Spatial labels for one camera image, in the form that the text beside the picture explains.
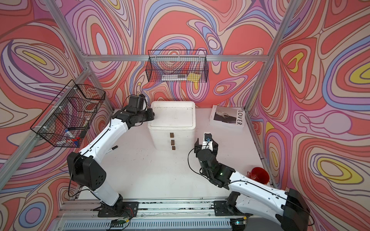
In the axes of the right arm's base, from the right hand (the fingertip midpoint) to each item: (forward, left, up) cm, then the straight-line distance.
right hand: (204, 142), depth 76 cm
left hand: (+18, +28, +4) cm, 33 cm away
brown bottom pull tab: (+7, +18, -16) cm, 25 cm away
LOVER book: (+32, -25, -16) cm, 44 cm away
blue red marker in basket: (-4, +60, +13) cm, 61 cm away
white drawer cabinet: (+10, +16, +3) cm, 19 cm away
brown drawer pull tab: (+6, +18, 0) cm, 19 cm away
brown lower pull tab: (+6, +18, -8) cm, 21 cm away
